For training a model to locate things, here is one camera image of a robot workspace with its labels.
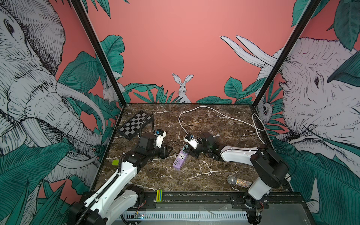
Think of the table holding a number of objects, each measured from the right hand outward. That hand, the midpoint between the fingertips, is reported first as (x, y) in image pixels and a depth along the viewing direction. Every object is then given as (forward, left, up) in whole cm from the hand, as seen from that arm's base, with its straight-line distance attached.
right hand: (185, 146), depth 86 cm
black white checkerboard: (+18, +39, -4) cm, 43 cm away
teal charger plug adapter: (-1, -1, 0) cm, 1 cm away
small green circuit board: (-35, +23, -8) cm, 43 cm away
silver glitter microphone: (-19, -27, -5) cm, 33 cm away
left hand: (-4, +9, +7) cm, 11 cm away
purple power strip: (-7, +4, -6) cm, 10 cm away
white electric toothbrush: (+14, -24, -8) cm, 28 cm away
